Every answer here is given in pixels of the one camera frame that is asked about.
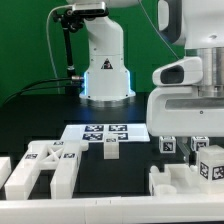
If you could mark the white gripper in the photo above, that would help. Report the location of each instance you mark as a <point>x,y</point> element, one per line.
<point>180,112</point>

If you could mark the white chair seat part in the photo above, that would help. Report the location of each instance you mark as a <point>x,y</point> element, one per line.
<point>183,179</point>

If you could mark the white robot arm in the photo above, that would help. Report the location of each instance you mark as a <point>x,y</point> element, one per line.
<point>197,25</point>

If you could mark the white tagged cube right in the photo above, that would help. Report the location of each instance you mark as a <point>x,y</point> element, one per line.
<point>198,142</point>

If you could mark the white tagged cube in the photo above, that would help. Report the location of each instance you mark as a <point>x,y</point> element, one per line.
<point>167,144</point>
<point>198,142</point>

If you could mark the white tagged cube left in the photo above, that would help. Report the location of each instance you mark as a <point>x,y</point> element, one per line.
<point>167,144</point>

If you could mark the white front fence bar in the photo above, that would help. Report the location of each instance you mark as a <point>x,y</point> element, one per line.
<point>118,210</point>

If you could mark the white fence bar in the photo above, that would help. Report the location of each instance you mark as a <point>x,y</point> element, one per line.
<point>118,210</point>
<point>5,170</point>

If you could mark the white left fence bar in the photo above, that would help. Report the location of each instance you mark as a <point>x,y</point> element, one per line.
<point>5,170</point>

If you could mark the white marker base plate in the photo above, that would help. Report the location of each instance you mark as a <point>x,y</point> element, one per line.
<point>96,132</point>

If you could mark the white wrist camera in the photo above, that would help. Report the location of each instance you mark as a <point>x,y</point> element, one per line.
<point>187,71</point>

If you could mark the white chair back frame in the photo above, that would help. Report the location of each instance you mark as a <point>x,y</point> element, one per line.
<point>63,157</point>

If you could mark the grey mounted camera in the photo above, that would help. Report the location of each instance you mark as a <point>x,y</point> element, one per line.
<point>91,9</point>

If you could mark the black camera stand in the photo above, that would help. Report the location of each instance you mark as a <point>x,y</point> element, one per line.
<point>70,23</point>

